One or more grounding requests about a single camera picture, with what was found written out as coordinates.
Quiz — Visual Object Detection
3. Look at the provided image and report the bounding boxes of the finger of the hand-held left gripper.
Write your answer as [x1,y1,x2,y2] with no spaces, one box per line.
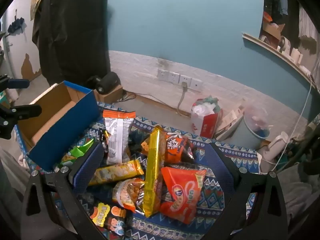
[0,104,42,127]
[0,74,30,90]

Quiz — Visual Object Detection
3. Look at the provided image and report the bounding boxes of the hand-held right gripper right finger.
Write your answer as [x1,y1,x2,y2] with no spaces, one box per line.
[200,142,288,240]

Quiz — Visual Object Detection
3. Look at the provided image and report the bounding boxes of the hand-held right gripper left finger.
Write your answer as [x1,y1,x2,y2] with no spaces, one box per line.
[20,142,105,240]

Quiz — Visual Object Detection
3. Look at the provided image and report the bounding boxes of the green snack bag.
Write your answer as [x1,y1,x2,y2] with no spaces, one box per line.
[54,139,95,173]

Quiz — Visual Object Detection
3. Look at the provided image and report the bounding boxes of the white orange snack bag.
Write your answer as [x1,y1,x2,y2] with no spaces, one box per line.
[102,110,137,165]

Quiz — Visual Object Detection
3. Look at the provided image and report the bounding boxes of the blue cardboard box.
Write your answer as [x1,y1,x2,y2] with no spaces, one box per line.
[14,80,100,172]

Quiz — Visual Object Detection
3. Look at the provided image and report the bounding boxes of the long yellow snack packet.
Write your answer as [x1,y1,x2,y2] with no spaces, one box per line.
[142,126,167,218]

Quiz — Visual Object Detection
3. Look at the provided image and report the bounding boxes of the yellow snack bar packet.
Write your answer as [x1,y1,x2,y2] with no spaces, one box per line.
[87,160,145,187]

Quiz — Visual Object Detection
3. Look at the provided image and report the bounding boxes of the blue patterned cloth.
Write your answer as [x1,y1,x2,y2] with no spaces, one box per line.
[15,101,260,240]

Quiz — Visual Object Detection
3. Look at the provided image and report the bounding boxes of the grey trash bin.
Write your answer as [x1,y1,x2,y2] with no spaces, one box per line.
[240,105,272,150]

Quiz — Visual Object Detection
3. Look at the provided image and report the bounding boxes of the red white bag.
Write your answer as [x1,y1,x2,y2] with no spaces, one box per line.
[191,95,223,138]

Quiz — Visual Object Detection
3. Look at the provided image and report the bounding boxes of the cardboard pieces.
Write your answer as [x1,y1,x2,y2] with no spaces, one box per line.
[216,105,247,140]

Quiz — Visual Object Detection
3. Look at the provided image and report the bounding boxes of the orange striped snack pack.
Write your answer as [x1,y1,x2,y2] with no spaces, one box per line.
[112,178,145,213]

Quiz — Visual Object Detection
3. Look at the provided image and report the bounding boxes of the orange black snack bag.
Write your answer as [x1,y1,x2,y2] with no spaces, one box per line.
[141,131,197,167]

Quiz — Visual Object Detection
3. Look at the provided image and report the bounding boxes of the white appliance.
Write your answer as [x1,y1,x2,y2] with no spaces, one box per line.
[259,131,289,170]

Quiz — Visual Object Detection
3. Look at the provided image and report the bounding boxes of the black cartoon snack packet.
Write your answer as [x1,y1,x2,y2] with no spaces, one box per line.
[90,202,128,238]

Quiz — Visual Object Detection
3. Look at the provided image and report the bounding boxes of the dark blue cloth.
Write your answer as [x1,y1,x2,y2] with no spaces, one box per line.
[7,17,27,34]

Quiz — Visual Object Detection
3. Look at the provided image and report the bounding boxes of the small brown cardboard box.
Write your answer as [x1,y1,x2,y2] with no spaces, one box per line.
[94,85,124,103]

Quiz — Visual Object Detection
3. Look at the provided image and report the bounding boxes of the black hanging garment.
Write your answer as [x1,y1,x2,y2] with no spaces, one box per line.
[32,0,112,85]

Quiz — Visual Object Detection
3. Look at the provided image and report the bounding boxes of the grey cloth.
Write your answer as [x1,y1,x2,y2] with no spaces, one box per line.
[275,165,320,220]

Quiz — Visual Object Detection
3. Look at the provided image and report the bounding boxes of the black speaker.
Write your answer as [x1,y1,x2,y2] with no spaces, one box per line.
[86,72,120,94]

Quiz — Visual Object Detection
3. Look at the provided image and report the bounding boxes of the white containers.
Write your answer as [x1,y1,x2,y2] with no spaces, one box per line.
[290,47,303,64]

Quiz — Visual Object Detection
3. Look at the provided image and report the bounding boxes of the grey tape roll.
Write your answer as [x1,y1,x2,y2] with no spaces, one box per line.
[279,36,292,53]

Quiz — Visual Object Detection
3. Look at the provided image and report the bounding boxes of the grey curtain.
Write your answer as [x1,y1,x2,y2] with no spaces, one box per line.
[299,5,320,55]

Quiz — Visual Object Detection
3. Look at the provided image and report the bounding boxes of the grey plug cable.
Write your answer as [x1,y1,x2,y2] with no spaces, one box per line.
[177,81,190,117]

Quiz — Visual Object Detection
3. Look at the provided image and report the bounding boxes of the black cable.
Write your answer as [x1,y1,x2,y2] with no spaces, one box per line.
[117,91,137,102]

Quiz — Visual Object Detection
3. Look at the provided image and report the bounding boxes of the white cable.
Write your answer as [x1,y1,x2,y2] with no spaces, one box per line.
[260,75,313,175]

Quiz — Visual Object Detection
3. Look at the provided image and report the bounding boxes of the wooden wall shelf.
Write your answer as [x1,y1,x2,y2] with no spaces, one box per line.
[242,32,320,92]

